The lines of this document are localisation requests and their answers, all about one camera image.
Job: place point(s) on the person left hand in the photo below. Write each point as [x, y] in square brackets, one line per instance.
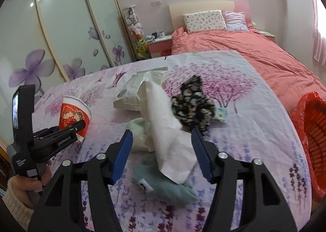
[19, 186]

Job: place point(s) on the white wet wipes pack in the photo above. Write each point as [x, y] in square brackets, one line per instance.
[128, 98]

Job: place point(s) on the stuffed toy column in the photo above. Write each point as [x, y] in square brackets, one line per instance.
[136, 33]

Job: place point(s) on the pink striped pillow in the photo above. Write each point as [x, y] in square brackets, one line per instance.
[235, 21]

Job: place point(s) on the teal green sock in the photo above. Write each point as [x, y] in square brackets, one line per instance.
[147, 176]

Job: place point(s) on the far side nightstand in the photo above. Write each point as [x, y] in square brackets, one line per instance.
[268, 35]

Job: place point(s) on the blue hand cream tube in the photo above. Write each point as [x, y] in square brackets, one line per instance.
[220, 115]

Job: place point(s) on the white floral pillow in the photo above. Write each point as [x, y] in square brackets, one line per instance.
[204, 21]

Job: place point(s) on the coral pink bed duvet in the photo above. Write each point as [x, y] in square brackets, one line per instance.
[287, 77]

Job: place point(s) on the pink window curtain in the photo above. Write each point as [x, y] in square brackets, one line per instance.
[319, 32]

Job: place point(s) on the cream knitted sleeve forearm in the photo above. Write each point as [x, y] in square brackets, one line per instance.
[20, 212]

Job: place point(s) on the red laundry basket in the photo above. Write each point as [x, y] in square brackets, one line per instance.
[308, 118]

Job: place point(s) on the beige wooden headboard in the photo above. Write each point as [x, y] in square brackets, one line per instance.
[177, 10]

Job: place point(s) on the red paper cup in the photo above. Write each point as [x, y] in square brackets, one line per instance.
[74, 110]

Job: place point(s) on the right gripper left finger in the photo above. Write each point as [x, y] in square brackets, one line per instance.
[60, 207]

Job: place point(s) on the black floral fabric scrunchie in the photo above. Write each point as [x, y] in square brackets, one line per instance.
[192, 107]

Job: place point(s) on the light green towel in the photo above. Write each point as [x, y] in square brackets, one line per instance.
[142, 139]

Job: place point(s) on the floral pink table cloth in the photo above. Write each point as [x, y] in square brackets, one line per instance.
[257, 126]

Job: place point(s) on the small red bin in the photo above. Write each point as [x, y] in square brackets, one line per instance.
[165, 53]

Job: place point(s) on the floral sliding wardrobe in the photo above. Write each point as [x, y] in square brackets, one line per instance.
[49, 42]

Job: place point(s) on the pink white nightstand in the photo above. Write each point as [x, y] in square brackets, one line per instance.
[158, 45]

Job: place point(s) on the black white mug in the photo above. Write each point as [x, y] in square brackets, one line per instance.
[158, 34]

